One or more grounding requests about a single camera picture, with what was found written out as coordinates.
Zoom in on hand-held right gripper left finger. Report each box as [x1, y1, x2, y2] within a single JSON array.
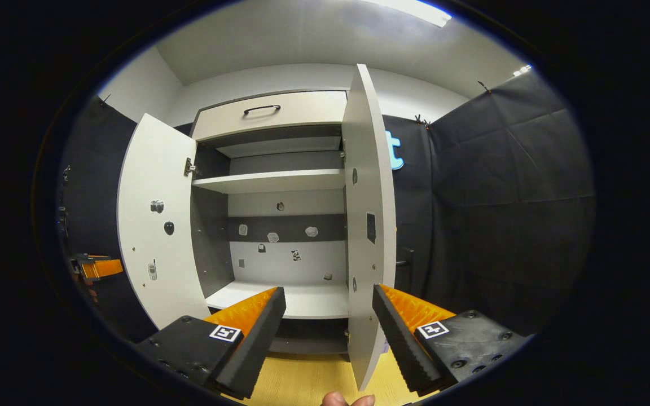
[[136, 286, 287, 400]]

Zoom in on long ceiling light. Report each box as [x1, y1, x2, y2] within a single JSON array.
[[367, 0, 453, 28]]

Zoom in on black backdrop cloth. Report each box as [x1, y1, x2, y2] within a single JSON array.
[[57, 70, 596, 339]]

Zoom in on beige double-door shoe cabinet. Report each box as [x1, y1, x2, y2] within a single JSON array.
[[190, 89, 351, 356]]

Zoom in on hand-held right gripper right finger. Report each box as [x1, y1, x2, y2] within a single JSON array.
[[372, 284, 530, 395]]

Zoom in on beige cabinet door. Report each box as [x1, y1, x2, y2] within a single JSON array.
[[117, 113, 211, 330], [341, 63, 416, 391]]

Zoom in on beige cabinet drawer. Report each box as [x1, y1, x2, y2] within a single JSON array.
[[191, 90, 348, 142]]

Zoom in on white cabinet shelf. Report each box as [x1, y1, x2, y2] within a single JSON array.
[[205, 280, 351, 320], [192, 169, 347, 195]]

